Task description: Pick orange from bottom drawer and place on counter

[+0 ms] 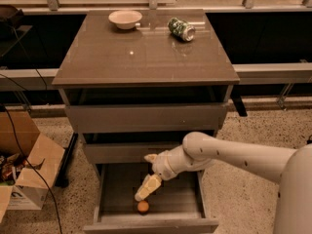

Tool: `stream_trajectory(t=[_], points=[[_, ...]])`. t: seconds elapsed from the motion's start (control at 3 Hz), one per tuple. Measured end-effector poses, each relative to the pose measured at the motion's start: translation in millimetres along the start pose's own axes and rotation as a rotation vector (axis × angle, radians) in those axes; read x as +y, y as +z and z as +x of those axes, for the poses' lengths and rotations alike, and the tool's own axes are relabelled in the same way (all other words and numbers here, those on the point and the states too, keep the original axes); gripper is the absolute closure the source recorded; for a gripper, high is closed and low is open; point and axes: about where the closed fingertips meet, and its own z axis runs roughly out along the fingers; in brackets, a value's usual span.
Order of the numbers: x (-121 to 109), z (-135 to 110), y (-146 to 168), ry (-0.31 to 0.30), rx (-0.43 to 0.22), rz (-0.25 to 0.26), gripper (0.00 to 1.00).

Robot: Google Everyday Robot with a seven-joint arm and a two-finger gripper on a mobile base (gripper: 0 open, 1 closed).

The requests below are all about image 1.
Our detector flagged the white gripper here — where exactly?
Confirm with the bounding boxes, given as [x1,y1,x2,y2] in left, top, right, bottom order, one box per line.
[135,146,185,202]

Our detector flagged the orange fruit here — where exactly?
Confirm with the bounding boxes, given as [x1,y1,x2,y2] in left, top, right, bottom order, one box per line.
[137,201,149,214]

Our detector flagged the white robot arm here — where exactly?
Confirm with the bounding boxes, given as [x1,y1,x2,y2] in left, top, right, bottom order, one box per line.
[135,132,312,234]

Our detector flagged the grey bottom drawer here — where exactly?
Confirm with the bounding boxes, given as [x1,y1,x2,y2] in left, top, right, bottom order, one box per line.
[84,163,218,234]

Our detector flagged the grey drawer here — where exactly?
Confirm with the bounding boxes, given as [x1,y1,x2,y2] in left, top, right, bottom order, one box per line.
[62,95,228,134]
[84,131,188,164]
[84,163,218,234]

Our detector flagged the grey middle drawer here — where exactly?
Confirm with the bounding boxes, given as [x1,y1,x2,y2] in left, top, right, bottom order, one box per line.
[84,131,188,164]

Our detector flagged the grey top drawer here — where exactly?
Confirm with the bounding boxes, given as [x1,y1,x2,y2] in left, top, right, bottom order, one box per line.
[62,95,228,134]

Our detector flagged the grey drawer cabinet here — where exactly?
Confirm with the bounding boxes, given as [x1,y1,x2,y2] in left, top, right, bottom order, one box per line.
[52,9,241,168]

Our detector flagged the black floor bar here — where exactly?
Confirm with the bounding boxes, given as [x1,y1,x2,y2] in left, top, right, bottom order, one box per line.
[55,133,78,188]

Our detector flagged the brown cardboard box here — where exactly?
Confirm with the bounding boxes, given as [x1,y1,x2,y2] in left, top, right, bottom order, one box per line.
[0,111,64,221]

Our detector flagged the green soda can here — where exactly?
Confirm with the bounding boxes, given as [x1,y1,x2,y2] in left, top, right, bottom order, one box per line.
[168,18,196,42]

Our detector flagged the white ceramic bowl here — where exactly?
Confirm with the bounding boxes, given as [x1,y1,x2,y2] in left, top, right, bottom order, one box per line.
[108,10,142,30]

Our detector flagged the dark object on shelf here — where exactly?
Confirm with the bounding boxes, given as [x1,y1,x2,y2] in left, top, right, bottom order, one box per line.
[0,5,23,37]

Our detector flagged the black cable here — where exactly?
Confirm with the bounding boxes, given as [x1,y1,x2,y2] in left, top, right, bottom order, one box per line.
[0,104,63,234]

